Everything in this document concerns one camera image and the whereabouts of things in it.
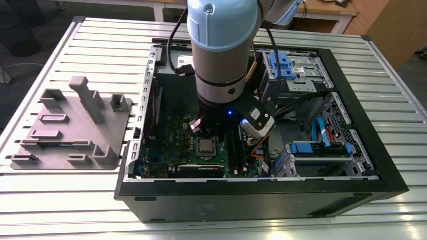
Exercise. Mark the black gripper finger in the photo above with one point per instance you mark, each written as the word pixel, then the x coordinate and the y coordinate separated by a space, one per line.
pixel 195 126

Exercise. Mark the silver CPU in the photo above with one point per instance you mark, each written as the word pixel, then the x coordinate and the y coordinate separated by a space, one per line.
pixel 207 145

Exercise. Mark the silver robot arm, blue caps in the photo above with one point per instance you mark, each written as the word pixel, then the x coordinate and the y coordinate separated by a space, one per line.
pixel 220 75

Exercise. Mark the green motherboard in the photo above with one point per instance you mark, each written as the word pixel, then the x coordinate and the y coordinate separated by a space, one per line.
pixel 167 150

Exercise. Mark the grey power supply unit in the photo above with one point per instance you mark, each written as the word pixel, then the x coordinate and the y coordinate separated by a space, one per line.
pixel 173 95

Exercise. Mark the black RAM slot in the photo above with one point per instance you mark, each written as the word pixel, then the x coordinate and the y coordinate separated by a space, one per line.
pixel 233 155
pixel 244 155

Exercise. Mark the black graphics card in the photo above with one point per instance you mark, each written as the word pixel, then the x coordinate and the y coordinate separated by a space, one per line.
pixel 200 170

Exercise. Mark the hard disk in blue carrier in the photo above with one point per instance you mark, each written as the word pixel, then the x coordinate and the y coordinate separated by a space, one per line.
pixel 301 148

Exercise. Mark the silver drive cage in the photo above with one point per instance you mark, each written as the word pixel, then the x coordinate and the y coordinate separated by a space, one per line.
pixel 300 87

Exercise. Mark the grey parts rack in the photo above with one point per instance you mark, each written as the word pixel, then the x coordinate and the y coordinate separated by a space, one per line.
pixel 76 125

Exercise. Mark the black PC case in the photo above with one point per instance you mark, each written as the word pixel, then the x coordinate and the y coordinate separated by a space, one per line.
pixel 260 205

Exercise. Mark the silver disk bay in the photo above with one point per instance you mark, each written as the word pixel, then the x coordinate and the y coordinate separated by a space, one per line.
pixel 323 163

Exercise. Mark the green RAM stick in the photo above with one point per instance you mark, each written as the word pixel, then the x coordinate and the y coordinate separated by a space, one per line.
pixel 56 144

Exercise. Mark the wooden desk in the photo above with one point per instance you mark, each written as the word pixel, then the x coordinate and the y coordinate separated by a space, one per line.
pixel 327 10

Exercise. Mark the white stand foot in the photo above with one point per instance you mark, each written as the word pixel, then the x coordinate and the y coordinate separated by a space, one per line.
pixel 4 76

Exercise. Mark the dark office chair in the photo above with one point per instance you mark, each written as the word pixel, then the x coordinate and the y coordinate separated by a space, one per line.
pixel 20 37

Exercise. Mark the wooden cabinet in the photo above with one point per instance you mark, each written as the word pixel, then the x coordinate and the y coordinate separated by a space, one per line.
pixel 394 30

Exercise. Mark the blue plastic drive bracket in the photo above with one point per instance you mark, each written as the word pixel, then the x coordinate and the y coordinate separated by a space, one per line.
pixel 283 72

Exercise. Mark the white desk frame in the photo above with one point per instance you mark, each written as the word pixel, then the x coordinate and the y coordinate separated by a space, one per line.
pixel 157 15

